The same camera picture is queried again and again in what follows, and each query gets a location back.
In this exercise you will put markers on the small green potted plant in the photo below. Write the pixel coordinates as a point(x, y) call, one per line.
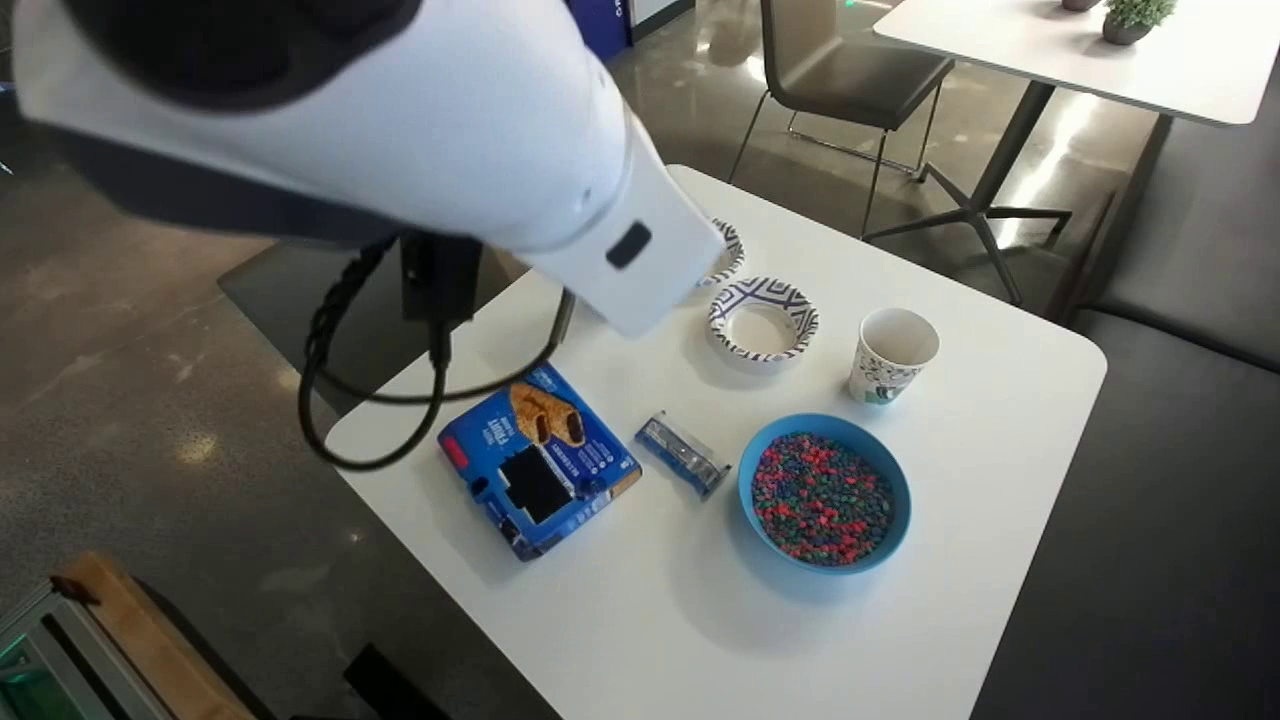
point(1135, 18)

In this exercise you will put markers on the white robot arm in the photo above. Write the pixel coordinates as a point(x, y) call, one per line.
point(465, 135)

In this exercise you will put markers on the black table base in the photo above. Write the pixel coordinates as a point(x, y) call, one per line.
point(393, 685)

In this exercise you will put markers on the multicoloured beads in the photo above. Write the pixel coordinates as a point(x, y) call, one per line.
point(826, 502)

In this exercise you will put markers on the black upholstered bench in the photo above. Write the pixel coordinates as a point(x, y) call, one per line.
point(1174, 466)

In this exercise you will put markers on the blue patterned paper bowl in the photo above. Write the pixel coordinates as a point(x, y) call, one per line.
point(729, 255)
point(763, 327)

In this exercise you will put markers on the patterned paper cup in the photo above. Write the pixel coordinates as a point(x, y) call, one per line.
point(883, 379)

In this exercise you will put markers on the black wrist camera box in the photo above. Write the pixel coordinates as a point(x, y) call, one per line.
point(443, 276)

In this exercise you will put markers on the dark chair with metal legs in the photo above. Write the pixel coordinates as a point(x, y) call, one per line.
point(852, 75)

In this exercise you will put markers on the white side table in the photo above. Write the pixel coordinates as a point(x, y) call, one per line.
point(1174, 60)

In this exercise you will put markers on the blue snack bar box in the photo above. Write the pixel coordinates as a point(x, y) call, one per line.
point(539, 460)

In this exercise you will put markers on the black cabinet with blue panel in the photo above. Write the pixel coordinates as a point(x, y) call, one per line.
point(600, 25)

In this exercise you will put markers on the grey chair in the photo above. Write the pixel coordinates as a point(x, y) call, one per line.
point(260, 315)

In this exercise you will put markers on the green metal frame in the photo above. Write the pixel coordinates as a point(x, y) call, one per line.
point(33, 665)

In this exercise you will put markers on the blue snack bar wrapper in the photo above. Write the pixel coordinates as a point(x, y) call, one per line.
point(682, 453)

